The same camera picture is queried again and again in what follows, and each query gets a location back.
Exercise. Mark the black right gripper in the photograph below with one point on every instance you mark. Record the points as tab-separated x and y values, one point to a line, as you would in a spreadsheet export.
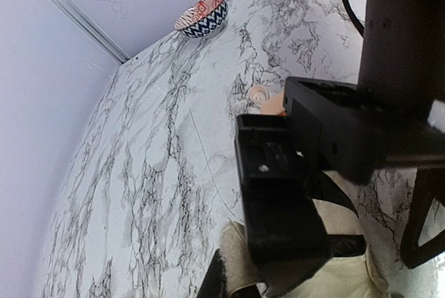
335	127

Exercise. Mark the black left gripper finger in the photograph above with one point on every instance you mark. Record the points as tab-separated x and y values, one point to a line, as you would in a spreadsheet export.
214	282

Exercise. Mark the beige and black umbrella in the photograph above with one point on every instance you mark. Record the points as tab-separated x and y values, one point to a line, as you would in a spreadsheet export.
314	277

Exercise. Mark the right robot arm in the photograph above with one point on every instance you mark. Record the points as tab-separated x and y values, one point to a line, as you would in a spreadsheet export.
402	63

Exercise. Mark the right aluminium frame post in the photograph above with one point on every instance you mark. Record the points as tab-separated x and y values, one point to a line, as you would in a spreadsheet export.
91	29

